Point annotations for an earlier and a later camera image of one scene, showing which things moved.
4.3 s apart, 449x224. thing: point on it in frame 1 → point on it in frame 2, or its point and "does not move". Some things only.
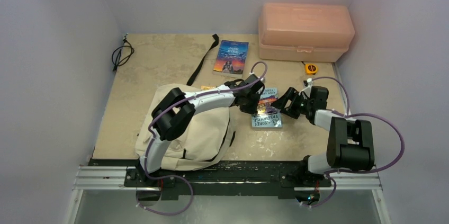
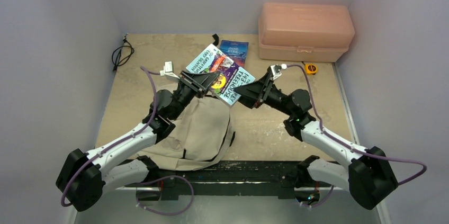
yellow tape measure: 311,69 does not move
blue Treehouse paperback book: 267,116 → 213,60
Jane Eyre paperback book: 231,58 does not move
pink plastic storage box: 305,32 does not move
